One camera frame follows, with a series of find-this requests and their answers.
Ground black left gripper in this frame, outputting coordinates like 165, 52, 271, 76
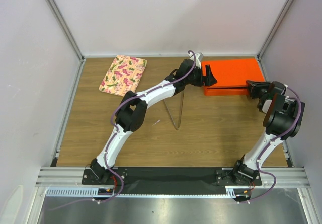
184, 65, 217, 87

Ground orange chocolate box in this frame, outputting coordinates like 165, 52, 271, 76
204, 88, 249, 96

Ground orange box lid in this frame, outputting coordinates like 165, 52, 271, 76
202, 58, 264, 89

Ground metal tongs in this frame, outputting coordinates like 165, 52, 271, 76
163, 91, 184, 130

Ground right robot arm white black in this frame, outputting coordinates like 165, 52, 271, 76
231, 80, 305, 185

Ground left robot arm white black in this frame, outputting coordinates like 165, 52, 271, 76
90, 58, 217, 184

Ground floral tray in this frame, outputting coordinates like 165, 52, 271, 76
99, 55, 147, 97

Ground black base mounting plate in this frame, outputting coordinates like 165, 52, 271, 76
82, 167, 262, 195

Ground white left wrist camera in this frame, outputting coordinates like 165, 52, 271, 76
188, 52, 204, 68

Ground aluminium frame post right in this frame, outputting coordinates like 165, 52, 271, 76
257, 0, 294, 60

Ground aluminium frame post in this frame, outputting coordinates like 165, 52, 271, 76
46, 0, 84, 62
257, 0, 294, 60

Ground aluminium frame post left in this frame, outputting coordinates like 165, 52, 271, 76
46, 0, 84, 62

